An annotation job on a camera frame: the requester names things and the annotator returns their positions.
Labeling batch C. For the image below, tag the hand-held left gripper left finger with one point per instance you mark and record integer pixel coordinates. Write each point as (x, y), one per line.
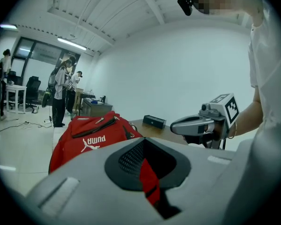
(89, 196)

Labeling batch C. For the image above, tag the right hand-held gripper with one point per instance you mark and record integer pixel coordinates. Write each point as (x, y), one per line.
(224, 107)

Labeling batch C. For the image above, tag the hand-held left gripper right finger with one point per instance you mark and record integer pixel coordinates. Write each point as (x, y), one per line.
(201, 172)

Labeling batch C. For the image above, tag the red bag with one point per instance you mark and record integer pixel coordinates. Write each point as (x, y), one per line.
(84, 146)

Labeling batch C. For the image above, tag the person's right forearm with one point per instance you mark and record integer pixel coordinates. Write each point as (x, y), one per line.
(248, 116)

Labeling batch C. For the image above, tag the person's right hand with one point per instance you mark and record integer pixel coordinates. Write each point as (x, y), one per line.
(219, 131)

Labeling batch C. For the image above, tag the black rectangular box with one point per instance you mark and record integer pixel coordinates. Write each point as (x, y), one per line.
(154, 121)

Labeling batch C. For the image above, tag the person's white shirt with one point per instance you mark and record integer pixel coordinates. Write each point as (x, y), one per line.
(271, 102)

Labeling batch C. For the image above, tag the grey cabinet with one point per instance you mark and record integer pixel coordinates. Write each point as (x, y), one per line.
(96, 109)

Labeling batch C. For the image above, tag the black round fan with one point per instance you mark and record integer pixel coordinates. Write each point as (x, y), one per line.
(46, 98)

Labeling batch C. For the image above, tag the black office chair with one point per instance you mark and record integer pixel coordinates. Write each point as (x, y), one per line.
(32, 88)

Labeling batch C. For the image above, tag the white desk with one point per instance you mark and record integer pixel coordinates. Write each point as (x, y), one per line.
(16, 90)

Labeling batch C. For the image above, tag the black computer monitor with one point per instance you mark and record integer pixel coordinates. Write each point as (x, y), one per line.
(15, 78)

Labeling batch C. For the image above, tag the long ceiling light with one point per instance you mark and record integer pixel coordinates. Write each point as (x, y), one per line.
(71, 43)
(8, 26)

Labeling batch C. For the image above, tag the dark framed glass window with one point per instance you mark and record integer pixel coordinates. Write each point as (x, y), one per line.
(44, 53)

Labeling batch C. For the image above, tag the black head camera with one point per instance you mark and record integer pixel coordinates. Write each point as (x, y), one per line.
(186, 3)

